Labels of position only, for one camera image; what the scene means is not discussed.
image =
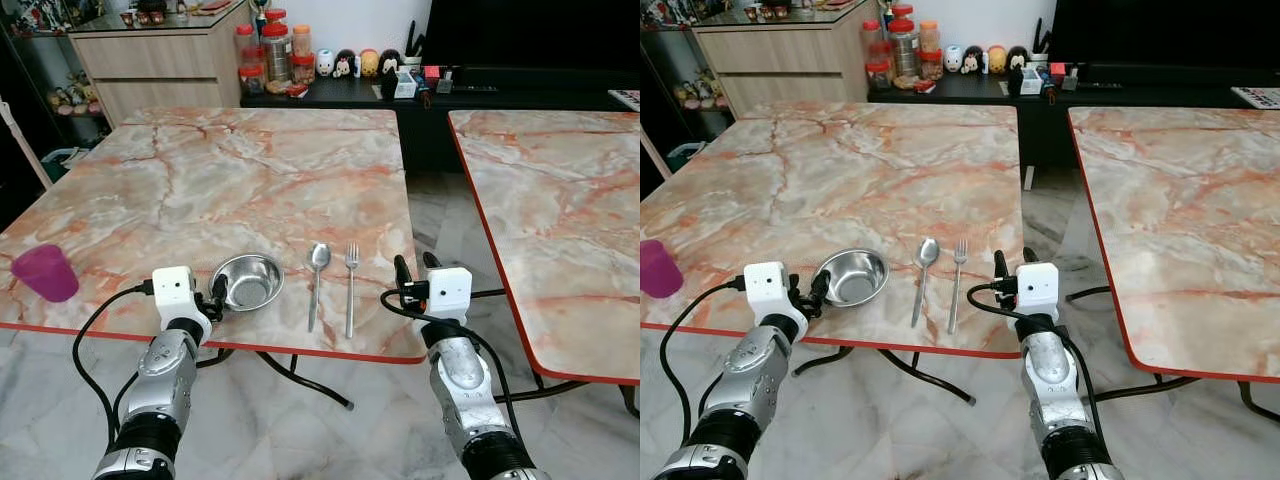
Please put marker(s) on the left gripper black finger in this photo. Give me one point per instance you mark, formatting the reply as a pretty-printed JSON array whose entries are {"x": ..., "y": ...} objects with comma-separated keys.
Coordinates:
[
  {"x": 220, "y": 285},
  {"x": 819, "y": 283}
]

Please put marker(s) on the stainless steel bowl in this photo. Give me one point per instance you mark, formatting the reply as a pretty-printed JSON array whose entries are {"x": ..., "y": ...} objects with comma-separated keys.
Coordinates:
[
  {"x": 255, "y": 285},
  {"x": 860, "y": 280}
]

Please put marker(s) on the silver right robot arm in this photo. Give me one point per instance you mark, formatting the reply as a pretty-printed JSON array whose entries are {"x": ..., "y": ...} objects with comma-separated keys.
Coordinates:
[
  {"x": 460, "y": 375},
  {"x": 1050, "y": 380}
]

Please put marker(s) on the stainless steel fork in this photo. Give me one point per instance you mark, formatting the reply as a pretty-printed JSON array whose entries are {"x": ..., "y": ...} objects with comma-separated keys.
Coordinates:
[
  {"x": 351, "y": 300},
  {"x": 956, "y": 290}
]

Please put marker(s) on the stainless steel spoon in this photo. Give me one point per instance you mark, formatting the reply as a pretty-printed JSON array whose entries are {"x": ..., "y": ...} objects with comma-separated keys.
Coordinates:
[
  {"x": 928, "y": 251},
  {"x": 319, "y": 256}
]

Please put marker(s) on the marble-pattern folding table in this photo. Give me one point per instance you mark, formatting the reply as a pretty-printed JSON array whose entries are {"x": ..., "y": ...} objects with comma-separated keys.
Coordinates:
[
  {"x": 560, "y": 220},
  {"x": 1190, "y": 220},
  {"x": 200, "y": 180},
  {"x": 850, "y": 170}
]

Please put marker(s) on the purple plastic cup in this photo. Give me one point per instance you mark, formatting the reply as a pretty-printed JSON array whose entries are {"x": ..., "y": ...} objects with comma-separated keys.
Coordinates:
[
  {"x": 45, "y": 275},
  {"x": 658, "y": 270}
]

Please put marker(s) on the small white box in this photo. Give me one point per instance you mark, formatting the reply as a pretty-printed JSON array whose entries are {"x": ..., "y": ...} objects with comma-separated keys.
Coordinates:
[
  {"x": 405, "y": 85},
  {"x": 1031, "y": 81}
]

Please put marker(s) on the green plastic bin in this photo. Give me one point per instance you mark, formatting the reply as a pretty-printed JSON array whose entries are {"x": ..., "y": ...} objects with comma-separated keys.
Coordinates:
[
  {"x": 688, "y": 155},
  {"x": 68, "y": 160}
]

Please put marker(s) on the black round figurine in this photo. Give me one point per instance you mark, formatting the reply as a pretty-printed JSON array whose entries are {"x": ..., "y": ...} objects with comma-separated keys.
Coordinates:
[
  {"x": 1017, "y": 59},
  {"x": 390, "y": 63}
]

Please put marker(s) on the yellow round figurine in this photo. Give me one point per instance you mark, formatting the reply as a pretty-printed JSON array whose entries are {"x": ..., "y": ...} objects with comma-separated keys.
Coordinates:
[
  {"x": 369, "y": 63},
  {"x": 997, "y": 59}
]

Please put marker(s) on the black and white figurine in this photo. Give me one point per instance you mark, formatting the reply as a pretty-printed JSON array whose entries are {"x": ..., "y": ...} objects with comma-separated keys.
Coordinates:
[
  {"x": 345, "y": 65},
  {"x": 973, "y": 61}
]

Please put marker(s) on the small jar with red lid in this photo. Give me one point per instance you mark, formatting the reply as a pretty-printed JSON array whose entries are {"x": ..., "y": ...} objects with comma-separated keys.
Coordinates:
[
  {"x": 932, "y": 66},
  {"x": 252, "y": 80},
  {"x": 879, "y": 75},
  {"x": 303, "y": 70}
]

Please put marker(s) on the white round figurine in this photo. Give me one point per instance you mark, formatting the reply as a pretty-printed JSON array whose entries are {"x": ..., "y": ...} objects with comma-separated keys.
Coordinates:
[
  {"x": 325, "y": 63},
  {"x": 953, "y": 59}
]

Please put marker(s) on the light wooden drawer cabinet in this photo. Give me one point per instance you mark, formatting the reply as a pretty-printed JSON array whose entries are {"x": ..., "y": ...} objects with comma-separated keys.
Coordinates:
[
  {"x": 780, "y": 65},
  {"x": 160, "y": 70}
]

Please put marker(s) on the tall jar with red lid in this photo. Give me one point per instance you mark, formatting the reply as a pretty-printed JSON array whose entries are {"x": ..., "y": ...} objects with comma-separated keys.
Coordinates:
[
  {"x": 276, "y": 55},
  {"x": 904, "y": 50}
]

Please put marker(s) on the clear jar with orange lid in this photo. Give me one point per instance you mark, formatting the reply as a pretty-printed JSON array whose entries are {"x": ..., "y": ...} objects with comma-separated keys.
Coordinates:
[
  {"x": 929, "y": 38},
  {"x": 301, "y": 42}
]

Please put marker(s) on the clear jar with red lid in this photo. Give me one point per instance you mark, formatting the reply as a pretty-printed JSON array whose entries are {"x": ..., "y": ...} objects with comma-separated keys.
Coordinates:
[
  {"x": 244, "y": 45},
  {"x": 871, "y": 42}
]

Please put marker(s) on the black television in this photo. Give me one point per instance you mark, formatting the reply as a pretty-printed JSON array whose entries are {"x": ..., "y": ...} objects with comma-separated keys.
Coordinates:
[
  {"x": 520, "y": 35},
  {"x": 1160, "y": 30}
]

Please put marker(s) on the white flat keypad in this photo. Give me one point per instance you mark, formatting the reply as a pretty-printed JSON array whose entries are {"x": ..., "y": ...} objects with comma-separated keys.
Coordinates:
[
  {"x": 625, "y": 99},
  {"x": 1258, "y": 97}
]

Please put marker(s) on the dark glass display shelf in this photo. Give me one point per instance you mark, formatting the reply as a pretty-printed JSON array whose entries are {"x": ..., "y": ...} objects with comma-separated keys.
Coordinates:
[
  {"x": 40, "y": 60},
  {"x": 670, "y": 50}
]

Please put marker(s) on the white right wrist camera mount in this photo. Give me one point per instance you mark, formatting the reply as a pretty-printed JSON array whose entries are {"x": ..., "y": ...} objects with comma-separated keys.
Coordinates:
[
  {"x": 450, "y": 292},
  {"x": 1038, "y": 287}
]

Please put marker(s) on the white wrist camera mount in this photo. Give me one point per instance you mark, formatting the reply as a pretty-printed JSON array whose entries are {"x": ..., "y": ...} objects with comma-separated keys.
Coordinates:
[
  {"x": 765, "y": 283},
  {"x": 450, "y": 292},
  {"x": 172, "y": 288},
  {"x": 1038, "y": 287}
]

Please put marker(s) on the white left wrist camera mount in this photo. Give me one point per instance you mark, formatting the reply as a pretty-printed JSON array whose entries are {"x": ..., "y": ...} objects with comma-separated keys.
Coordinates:
[
  {"x": 765, "y": 283},
  {"x": 172, "y": 288}
]

